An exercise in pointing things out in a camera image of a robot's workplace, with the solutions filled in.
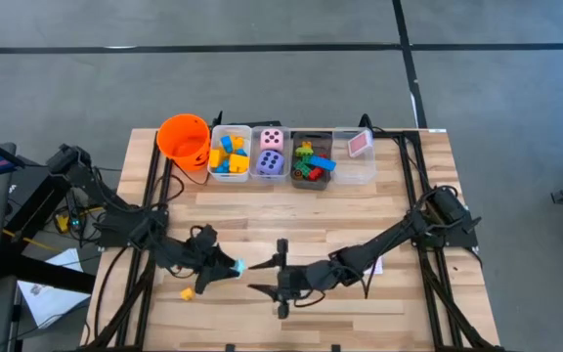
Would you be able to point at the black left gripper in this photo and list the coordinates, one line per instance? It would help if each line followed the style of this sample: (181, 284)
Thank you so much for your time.
(193, 254)

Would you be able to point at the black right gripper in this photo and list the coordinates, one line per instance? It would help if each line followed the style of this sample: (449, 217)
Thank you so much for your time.
(311, 278)

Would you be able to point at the small light blue block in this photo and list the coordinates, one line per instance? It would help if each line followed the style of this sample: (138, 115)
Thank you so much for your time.
(239, 266)

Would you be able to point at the small yellow cube block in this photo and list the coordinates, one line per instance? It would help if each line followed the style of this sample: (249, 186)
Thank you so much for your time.
(187, 294)

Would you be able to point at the pink and white card box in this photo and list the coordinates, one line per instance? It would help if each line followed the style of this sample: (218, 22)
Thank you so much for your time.
(376, 268)

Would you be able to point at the yellow duplo blocks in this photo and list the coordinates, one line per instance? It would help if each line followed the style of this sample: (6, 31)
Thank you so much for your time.
(223, 167)

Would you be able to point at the long red toy brick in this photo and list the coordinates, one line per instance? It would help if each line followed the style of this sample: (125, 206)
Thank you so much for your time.
(316, 174)

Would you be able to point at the purple foam die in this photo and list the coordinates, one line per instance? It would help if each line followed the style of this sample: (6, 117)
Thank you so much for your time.
(269, 162)

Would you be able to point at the yellow square toy block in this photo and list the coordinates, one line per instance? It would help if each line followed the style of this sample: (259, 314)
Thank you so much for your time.
(215, 159)

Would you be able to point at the long blue block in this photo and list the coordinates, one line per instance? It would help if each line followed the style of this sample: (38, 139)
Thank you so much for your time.
(323, 162)

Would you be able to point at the small orange-yellow toy block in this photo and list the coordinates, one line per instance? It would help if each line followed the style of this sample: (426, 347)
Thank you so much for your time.
(238, 143)

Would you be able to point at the pink foam die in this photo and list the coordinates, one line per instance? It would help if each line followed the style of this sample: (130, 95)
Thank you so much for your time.
(272, 140)

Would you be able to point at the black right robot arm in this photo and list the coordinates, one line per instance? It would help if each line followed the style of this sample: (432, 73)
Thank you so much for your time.
(384, 239)

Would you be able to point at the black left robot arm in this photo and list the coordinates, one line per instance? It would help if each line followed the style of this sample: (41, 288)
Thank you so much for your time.
(96, 190)

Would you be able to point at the grey plastic bin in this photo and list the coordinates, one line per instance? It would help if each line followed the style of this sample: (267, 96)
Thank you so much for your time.
(311, 185)

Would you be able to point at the clear plastic bin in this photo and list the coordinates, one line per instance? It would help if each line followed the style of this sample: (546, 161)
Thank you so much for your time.
(287, 166)
(355, 171)

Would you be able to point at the small yellow castle piece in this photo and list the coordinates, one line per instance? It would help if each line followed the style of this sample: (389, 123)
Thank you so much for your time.
(307, 145)

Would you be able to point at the orange pumpkin face bucket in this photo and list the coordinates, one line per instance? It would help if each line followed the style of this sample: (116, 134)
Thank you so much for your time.
(184, 139)

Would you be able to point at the white plastic bin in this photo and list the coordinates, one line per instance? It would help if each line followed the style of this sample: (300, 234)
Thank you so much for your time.
(230, 128)

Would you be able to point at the red-backed playing card deck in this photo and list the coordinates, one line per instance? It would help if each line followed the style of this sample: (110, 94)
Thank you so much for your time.
(360, 143)

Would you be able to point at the yellow connector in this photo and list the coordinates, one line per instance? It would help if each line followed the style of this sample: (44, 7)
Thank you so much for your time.
(62, 223)

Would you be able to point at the white paper sheets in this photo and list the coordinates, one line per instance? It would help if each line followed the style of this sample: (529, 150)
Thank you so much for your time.
(52, 303)

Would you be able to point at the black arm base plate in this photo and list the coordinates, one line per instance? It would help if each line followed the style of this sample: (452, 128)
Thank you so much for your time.
(115, 239)
(457, 238)

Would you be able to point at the black aluminium table frame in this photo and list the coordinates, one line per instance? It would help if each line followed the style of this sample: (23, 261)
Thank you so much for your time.
(411, 166)

